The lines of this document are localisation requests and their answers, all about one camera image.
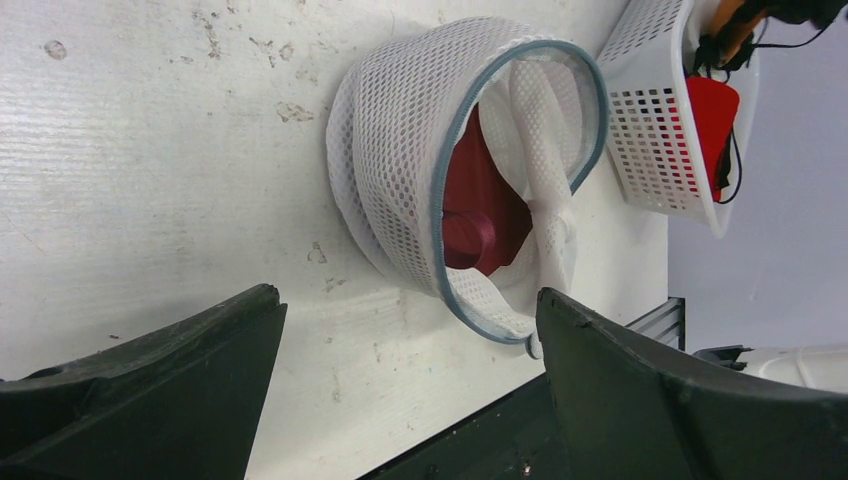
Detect blue-trim mesh laundry bag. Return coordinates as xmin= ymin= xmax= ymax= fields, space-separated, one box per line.
xmin=326 ymin=17 xmax=610 ymax=359

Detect white plastic basket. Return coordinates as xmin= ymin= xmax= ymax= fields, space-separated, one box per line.
xmin=598 ymin=1 xmax=760 ymax=238

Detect orange bra black straps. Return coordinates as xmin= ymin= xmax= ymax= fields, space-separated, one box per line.
xmin=692 ymin=0 xmax=843 ymax=68

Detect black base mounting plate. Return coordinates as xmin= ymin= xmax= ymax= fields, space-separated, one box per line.
xmin=363 ymin=375 xmax=572 ymax=480

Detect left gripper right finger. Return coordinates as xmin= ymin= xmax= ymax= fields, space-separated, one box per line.
xmin=536 ymin=288 xmax=847 ymax=479

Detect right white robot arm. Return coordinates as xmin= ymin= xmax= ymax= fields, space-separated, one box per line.
xmin=693 ymin=343 xmax=847 ymax=394

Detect maroon satin bra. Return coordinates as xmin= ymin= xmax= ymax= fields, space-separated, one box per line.
xmin=442 ymin=107 xmax=532 ymax=276

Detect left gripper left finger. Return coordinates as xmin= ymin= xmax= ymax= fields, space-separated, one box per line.
xmin=1 ymin=284 xmax=287 ymax=479

